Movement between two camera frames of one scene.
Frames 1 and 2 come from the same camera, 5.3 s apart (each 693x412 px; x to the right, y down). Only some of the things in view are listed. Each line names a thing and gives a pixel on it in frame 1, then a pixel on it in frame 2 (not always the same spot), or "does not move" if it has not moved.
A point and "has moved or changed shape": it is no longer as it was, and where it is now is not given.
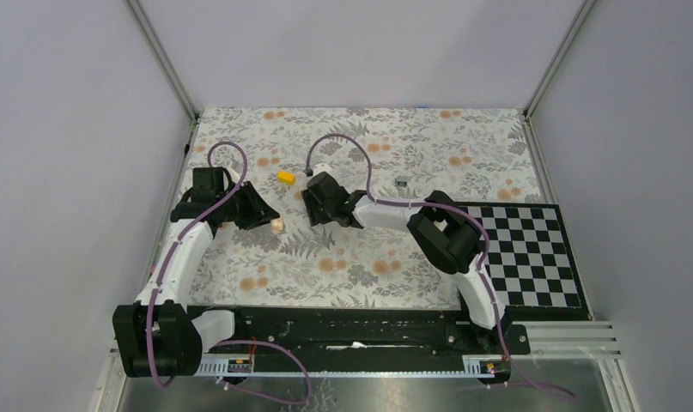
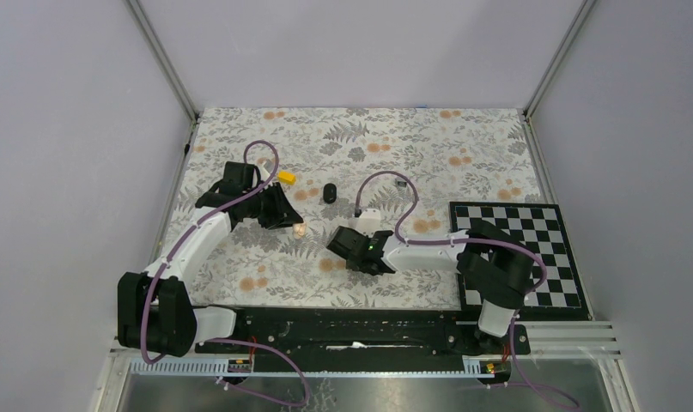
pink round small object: [277, 225] has moved or changed shape
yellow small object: [286, 178] does not move
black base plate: [398, 336] does not move
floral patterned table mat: [396, 155] does not move
